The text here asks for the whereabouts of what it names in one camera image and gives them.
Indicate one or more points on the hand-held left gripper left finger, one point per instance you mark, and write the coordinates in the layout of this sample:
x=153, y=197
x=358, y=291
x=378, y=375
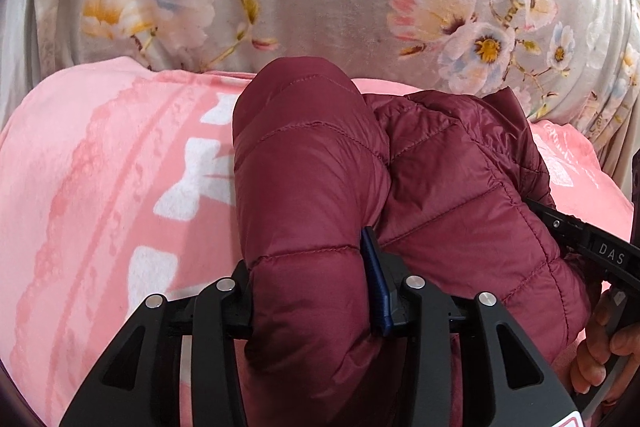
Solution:
x=239, y=304

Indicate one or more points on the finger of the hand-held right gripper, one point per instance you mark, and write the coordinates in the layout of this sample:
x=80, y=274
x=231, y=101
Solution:
x=556, y=223

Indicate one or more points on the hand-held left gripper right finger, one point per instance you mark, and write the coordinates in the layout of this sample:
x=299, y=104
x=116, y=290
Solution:
x=372, y=277

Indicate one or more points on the maroon quilted puffer jacket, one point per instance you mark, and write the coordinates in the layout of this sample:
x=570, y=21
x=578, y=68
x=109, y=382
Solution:
x=310, y=187

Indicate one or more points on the person's right hand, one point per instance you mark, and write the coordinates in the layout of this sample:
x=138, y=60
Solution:
x=590, y=362

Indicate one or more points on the pink printed blanket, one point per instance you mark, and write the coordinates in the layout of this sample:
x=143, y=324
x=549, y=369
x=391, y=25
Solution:
x=100, y=167

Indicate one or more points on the grey floral blanket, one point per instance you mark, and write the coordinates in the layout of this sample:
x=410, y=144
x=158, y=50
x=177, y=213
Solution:
x=325, y=7

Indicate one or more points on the white cloth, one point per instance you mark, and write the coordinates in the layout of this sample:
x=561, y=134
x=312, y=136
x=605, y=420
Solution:
x=15, y=57

